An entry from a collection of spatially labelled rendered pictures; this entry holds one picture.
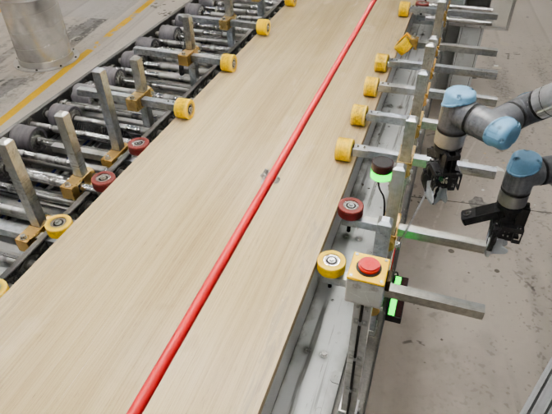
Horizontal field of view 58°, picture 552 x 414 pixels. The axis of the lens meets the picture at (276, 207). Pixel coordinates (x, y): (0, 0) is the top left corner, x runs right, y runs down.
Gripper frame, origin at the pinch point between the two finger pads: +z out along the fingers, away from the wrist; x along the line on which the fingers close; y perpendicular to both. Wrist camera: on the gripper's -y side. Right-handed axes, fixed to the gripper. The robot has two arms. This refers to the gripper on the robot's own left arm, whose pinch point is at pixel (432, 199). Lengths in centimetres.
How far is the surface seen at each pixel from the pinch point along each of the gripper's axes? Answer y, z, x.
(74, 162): -33, 6, -115
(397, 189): 1.4, -5.0, -11.0
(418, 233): 0.1, 13.4, -1.9
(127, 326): 35, 9, -83
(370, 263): 47, -24, -28
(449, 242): 3.3, 14.4, 6.9
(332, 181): -22.1, 9.0, -26.1
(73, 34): -406, 98, -247
